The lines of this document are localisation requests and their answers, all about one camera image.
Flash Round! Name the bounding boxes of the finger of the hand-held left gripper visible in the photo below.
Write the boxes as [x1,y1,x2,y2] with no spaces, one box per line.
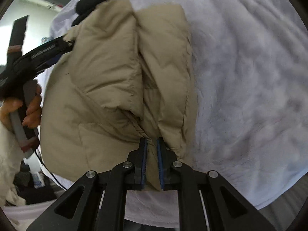
[53,36,76,60]

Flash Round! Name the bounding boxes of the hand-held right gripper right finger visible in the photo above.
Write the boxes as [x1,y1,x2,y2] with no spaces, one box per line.
[156,137,276,231]

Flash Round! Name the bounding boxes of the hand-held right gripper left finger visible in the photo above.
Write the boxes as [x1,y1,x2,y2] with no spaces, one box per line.
[25,138,148,231]

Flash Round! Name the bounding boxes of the beige puffer jacket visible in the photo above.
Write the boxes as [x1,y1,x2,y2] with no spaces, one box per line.
[40,0,199,190]

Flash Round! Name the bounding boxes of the person's left forearm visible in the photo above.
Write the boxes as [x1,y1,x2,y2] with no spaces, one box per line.
[0,120,27,206]

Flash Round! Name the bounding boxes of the person's left hand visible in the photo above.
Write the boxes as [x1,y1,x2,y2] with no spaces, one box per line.
[0,84,43,129]

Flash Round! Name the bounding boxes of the dark clutter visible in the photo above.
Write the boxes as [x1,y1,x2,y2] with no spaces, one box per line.
[13,160,59,205]

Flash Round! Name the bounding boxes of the lavender fleece blanket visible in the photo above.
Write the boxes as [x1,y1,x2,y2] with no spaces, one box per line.
[49,0,308,229]

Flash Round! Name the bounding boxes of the black cable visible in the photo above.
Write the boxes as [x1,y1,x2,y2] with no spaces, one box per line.
[36,148,69,191]

